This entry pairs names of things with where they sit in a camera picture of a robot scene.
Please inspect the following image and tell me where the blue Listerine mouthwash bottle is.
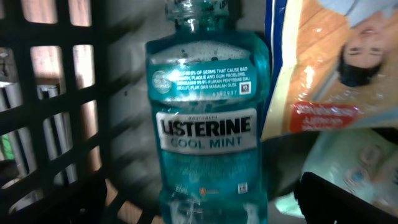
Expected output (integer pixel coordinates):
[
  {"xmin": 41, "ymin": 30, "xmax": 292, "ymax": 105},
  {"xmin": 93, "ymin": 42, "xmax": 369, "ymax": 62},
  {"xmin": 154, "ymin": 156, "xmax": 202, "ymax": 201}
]
[{"xmin": 146, "ymin": 1, "xmax": 270, "ymax": 223}]

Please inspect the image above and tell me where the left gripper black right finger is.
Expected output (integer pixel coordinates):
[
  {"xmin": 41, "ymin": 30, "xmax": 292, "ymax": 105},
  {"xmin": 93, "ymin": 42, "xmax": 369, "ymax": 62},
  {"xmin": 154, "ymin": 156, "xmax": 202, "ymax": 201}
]
[{"xmin": 294, "ymin": 172, "xmax": 397, "ymax": 224}]

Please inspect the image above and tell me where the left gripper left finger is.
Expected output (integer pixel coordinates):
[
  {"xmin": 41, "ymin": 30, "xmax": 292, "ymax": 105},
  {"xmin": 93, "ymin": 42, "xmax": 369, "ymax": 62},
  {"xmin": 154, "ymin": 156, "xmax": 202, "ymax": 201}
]
[{"xmin": 1, "ymin": 175, "xmax": 107, "ymax": 224}]

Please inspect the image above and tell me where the light blue wipes packet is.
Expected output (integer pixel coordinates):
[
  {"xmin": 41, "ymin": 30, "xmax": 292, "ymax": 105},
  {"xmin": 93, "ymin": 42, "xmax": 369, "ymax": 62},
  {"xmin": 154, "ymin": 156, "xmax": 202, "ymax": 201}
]
[{"xmin": 274, "ymin": 128, "xmax": 398, "ymax": 218}]

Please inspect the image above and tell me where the wet wipes packet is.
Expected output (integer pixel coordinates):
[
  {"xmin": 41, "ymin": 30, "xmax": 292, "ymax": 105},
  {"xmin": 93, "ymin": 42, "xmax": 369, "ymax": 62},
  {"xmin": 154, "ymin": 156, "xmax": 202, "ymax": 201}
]
[{"xmin": 262, "ymin": 0, "xmax": 397, "ymax": 140}]

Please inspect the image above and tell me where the grey plastic shopping basket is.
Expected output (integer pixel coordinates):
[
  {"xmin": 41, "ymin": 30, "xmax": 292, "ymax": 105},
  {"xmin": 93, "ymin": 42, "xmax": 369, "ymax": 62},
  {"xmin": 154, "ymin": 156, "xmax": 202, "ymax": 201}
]
[{"xmin": 1, "ymin": 1, "xmax": 172, "ymax": 223}]

